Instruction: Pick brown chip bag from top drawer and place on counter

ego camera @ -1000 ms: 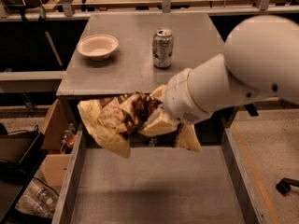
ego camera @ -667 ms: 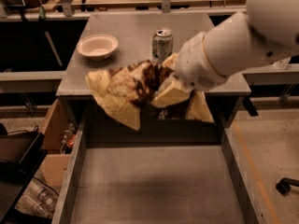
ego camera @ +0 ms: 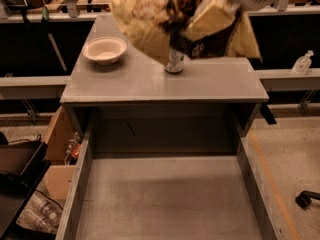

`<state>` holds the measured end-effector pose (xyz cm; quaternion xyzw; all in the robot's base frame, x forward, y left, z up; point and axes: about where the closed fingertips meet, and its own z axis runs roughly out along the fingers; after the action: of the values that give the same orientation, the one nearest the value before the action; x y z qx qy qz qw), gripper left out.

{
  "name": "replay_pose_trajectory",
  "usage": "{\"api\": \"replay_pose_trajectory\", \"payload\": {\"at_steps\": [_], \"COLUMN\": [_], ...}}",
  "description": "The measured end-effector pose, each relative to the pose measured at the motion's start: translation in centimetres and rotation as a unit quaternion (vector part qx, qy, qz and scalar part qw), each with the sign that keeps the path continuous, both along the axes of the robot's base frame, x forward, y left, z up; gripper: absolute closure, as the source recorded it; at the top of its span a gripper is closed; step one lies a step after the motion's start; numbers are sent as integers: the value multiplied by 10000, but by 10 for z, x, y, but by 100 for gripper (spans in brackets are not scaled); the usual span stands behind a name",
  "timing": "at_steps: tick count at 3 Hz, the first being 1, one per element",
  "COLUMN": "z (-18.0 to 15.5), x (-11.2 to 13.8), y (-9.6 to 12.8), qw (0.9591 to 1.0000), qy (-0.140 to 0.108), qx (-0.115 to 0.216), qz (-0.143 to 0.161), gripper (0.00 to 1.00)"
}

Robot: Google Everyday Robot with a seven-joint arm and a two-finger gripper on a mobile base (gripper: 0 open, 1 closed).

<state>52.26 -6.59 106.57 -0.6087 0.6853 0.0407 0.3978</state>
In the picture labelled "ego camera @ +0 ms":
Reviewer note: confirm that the black tray cart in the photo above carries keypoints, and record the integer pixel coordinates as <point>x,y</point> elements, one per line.
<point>22,166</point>

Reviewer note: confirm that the white paper bowl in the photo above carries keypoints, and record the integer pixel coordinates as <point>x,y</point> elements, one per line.
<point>104,50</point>

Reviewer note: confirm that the brown and yellow chip bag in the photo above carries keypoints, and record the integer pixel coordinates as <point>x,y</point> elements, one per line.
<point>155,26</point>

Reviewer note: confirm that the open grey top drawer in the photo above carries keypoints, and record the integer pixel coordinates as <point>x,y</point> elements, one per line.
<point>169,178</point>

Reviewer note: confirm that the cardboard box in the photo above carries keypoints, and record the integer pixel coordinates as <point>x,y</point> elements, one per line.
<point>59,176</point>

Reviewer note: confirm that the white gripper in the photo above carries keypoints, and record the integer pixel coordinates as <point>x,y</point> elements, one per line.
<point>220,13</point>

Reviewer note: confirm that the grey cabinet counter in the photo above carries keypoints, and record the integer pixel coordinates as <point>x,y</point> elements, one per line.
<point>136,78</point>

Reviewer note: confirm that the silver green soda can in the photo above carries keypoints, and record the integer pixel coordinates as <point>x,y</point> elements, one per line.
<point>176,62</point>

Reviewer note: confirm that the black office chair caster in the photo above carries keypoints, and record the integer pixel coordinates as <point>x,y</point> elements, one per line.
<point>304,199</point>

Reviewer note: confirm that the plastic water bottles pack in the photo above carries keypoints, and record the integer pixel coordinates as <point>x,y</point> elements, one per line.
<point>41,214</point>

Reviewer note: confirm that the clear hand sanitizer bottle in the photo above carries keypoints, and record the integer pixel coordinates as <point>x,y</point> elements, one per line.
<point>303,63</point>

